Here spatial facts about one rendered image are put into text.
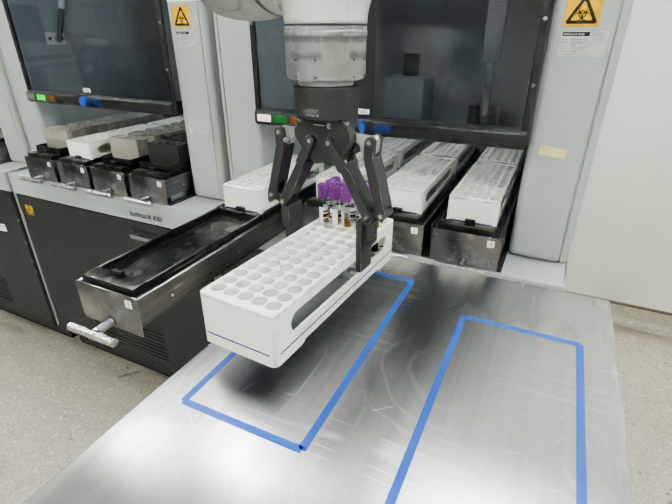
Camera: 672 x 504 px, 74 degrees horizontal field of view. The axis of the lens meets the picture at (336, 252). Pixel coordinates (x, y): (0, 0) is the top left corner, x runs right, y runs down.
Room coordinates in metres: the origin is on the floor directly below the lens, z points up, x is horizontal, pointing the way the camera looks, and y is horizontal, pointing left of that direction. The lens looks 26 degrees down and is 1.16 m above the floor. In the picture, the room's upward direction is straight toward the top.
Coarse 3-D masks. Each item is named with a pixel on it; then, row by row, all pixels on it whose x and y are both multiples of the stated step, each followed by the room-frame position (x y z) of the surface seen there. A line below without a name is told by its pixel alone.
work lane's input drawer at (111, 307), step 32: (192, 224) 0.84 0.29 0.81; (224, 224) 0.86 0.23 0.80; (256, 224) 0.86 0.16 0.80; (128, 256) 0.70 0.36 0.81; (160, 256) 0.71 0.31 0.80; (192, 256) 0.69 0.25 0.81; (224, 256) 0.74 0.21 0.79; (96, 288) 0.60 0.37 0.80; (128, 288) 0.58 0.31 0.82; (160, 288) 0.60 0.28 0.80; (192, 288) 0.66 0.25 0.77; (128, 320) 0.57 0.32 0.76
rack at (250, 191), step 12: (264, 168) 1.06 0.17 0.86; (312, 168) 1.09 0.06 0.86; (240, 180) 0.96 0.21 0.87; (252, 180) 0.96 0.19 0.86; (264, 180) 0.97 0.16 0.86; (312, 180) 1.09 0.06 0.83; (228, 192) 0.92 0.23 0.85; (240, 192) 0.91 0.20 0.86; (252, 192) 0.89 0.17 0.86; (264, 192) 0.90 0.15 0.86; (228, 204) 0.92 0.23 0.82; (240, 204) 0.91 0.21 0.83; (252, 204) 0.89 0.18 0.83; (264, 204) 0.90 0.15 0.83
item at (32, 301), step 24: (0, 72) 1.56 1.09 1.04; (0, 96) 1.57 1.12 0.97; (0, 120) 1.59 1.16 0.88; (24, 144) 1.56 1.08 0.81; (0, 168) 1.52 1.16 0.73; (24, 168) 1.54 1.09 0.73; (0, 192) 1.50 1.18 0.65; (0, 216) 1.52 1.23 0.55; (0, 240) 1.55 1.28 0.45; (24, 240) 1.48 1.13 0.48; (0, 264) 1.58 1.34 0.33; (24, 264) 1.50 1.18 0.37; (0, 288) 1.61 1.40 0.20; (24, 288) 1.53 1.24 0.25; (24, 312) 1.56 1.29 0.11; (48, 312) 1.48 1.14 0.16; (72, 336) 1.53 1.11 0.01
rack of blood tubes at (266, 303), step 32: (320, 224) 0.60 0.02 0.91; (352, 224) 0.59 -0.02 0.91; (384, 224) 0.59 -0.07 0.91; (256, 256) 0.49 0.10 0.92; (288, 256) 0.49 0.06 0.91; (320, 256) 0.49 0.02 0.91; (352, 256) 0.50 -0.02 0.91; (224, 288) 0.42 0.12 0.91; (256, 288) 0.42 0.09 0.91; (288, 288) 0.41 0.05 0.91; (320, 288) 0.43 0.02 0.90; (352, 288) 0.50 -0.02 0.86; (224, 320) 0.39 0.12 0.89; (256, 320) 0.37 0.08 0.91; (288, 320) 0.38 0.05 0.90; (320, 320) 0.43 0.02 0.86; (256, 352) 0.37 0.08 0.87; (288, 352) 0.37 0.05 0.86
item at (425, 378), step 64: (384, 320) 0.49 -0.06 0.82; (448, 320) 0.49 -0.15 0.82; (512, 320) 0.49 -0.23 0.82; (576, 320) 0.49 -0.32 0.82; (192, 384) 0.37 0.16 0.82; (256, 384) 0.37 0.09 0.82; (320, 384) 0.37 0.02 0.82; (384, 384) 0.37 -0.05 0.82; (448, 384) 0.37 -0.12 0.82; (512, 384) 0.37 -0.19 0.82; (576, 384) 0.37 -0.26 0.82; (128, 448) 0.29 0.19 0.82; (192, 448) 0.29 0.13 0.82; (256, 448) 0.29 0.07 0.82; (320, 448) 0.29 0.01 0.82; (384, 448) 0.29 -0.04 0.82; (448, 448) 0.29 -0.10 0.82; (512, 448) 0.29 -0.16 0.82; (576, 448) 0.29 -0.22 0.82
